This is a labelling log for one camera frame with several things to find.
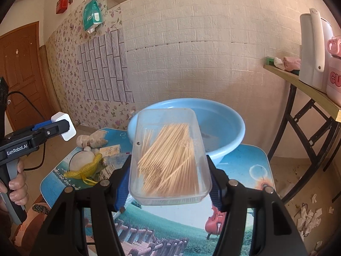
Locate yellow net bag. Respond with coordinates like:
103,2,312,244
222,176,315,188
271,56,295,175
63,153,103,180

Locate white electric kettle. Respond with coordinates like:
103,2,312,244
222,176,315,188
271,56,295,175
298,8,333,91

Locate folding table with black legs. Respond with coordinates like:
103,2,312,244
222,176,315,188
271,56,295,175
263,64,341,203

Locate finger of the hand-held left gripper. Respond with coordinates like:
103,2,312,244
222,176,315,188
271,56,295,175
32,120,59,132
40,119,70,142

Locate clear box of toothpicks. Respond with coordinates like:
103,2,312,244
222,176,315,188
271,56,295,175
129,108,213,206

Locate person's left hand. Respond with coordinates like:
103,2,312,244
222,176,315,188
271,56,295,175
0,158,29,207

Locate pink water bottle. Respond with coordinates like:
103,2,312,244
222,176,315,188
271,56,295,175
326,35,341,102

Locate beige plush toy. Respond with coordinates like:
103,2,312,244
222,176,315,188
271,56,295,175
77,129,108,148

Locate clear plastic bottle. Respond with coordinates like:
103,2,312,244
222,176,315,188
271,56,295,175
96,153,131,182

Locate light blue plastic basin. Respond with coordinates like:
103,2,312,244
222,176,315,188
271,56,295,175
127,98,246,166

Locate brown wooden door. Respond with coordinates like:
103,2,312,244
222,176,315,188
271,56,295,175
0,21,55,139

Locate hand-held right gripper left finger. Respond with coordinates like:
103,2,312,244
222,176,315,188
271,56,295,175
30,156,132,256

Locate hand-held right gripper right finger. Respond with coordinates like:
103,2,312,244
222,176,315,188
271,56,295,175
206,157,309,256

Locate pink cloth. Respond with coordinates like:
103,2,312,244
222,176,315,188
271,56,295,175
282,56,301,71

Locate scattered paper scraps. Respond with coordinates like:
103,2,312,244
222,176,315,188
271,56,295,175
293,192,336,248

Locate grey brick wall sticker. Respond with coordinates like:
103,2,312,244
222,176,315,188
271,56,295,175
77,28,135,103

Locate white charger plug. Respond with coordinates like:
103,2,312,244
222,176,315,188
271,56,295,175
51,111,77,141

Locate black cable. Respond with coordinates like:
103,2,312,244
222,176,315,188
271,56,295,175
7,91,47,171

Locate green hanging packet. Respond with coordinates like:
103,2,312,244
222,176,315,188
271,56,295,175
83,0,104,34

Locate white round case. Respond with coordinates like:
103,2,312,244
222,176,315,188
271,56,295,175
68,151,96,172

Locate small printed carton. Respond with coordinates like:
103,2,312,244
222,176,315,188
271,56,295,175
101,144,120,156

